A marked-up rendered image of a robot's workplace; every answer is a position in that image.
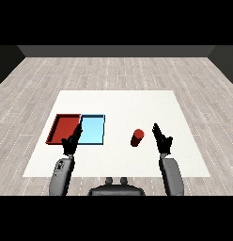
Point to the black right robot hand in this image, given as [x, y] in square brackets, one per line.
[163, 141]

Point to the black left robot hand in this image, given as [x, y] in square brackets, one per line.
[71, 143]

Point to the red shallow open box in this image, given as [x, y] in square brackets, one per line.
[63, 128]

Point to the light blue shallow open box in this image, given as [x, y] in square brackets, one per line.
[91, 129]

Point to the small red can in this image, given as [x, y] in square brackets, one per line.
[137, 137]

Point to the dark grey robot body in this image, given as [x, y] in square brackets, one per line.
[116, 189]

